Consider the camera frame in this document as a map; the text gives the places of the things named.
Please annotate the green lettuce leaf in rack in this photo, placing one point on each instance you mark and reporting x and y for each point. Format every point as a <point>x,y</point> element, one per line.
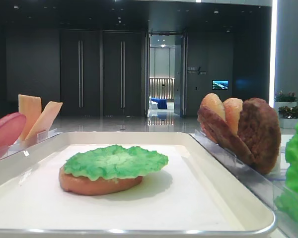
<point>296,161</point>

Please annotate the bun in rack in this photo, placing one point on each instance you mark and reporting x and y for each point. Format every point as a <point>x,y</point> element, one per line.
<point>232,108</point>
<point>213,102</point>

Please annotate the clear acrylic rack left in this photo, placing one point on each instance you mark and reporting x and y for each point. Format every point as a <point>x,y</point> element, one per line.
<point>23,145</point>

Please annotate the potted flower planter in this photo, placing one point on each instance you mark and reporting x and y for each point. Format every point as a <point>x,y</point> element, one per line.
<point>287,109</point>

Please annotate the bottom bun on tray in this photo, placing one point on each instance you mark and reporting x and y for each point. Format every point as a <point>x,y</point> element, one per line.
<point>84,186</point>

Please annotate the brown meat patty left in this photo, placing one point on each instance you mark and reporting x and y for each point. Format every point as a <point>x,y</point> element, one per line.
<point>213,125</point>

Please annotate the top bun left in rack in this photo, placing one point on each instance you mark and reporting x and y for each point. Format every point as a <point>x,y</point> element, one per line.
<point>213,102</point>

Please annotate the blue sofa in background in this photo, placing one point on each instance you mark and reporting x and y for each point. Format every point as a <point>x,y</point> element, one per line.
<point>161,103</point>

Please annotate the dark double door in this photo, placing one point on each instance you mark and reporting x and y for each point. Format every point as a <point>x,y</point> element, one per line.
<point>102,73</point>

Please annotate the top bun right in rack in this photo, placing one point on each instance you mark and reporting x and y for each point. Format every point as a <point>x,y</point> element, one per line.
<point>232,108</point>

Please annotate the clear acrylic rack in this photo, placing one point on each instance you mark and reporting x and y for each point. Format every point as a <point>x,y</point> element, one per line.
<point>270,189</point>
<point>23,145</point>

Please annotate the orange cheese slice left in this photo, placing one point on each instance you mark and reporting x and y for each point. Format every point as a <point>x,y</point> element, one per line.
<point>31,107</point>

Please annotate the orange cheese slice right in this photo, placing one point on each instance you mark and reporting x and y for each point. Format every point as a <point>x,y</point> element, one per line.
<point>45,120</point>

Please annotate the orange cheese slice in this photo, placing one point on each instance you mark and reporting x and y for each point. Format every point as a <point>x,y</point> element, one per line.
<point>45,120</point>
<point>31,107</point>

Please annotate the clear acrylic rack right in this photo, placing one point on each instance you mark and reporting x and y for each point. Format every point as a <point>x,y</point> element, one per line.
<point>270,189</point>

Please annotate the wall screen display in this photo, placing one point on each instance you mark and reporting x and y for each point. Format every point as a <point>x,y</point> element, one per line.
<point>220,84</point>

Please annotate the red tomato slice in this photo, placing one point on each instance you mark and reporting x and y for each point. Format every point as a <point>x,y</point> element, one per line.
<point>11,127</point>

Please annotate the brown meat patty right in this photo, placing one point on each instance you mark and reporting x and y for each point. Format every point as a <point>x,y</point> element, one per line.
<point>259,129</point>

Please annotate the green lettuce leaf on bun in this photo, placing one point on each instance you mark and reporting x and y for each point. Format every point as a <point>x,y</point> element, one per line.
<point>115,162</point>

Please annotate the brown meat patty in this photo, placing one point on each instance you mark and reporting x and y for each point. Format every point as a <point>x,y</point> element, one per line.
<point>259,129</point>
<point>213,125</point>

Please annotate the white rectangular tray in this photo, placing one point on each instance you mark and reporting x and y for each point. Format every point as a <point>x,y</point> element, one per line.
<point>194,196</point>

